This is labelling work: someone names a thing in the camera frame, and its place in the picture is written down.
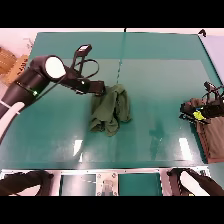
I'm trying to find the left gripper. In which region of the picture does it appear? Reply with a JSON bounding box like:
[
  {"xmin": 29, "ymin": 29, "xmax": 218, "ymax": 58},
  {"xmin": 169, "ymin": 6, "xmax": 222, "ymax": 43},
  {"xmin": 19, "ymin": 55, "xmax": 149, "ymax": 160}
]
[{"xmin": 85, "ymin": 80, "xmax": 108, "ymax": 97}]

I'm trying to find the green shirt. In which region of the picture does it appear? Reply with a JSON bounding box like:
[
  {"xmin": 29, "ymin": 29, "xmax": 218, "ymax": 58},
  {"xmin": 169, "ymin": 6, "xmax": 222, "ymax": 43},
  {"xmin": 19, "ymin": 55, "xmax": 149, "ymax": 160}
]
[{"xmin": 87, "ymin": 83, "xmax": 132, "ymax": 137}]

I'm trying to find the black cable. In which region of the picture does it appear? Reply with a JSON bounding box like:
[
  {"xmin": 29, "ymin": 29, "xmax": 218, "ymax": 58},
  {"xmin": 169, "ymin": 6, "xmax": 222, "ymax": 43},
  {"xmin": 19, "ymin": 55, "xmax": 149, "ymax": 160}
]
[{"xmin": 79, "ymin": 58, "xmax": 101, "ymax": 81}]

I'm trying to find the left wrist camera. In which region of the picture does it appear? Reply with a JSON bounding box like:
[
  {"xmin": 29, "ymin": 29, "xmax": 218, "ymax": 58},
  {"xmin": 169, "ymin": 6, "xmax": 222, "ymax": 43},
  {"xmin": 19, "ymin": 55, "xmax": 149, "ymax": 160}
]
[{"xmin": 73, "ymin": 43, "xmax": 93, "ymax": 72}]

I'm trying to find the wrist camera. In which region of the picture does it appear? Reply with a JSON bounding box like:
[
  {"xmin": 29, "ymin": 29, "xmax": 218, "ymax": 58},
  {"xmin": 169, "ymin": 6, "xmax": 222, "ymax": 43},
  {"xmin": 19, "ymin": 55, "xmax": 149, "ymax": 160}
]
[
  {"xmin": 203, "ymin": 81, "xmax": 224, "ymax": 100},
  {"xmin": 73, "ymin": 43, "xmax": 93, "ymax": 72}
]

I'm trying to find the silver frame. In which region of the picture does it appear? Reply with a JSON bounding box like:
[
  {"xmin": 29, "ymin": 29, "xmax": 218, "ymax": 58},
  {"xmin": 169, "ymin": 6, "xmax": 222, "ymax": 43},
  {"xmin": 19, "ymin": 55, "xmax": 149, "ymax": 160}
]
[{"xmin": 0, "ymin": 166, "xmax": 214, "ymax": 197}]

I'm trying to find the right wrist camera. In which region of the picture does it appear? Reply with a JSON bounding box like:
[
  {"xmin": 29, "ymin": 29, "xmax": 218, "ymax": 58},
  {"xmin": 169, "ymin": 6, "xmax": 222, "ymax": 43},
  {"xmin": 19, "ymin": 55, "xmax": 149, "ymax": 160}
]
[{"xmin": 203, "ymin": 81, "xmax": 224, "ymax": 100}]

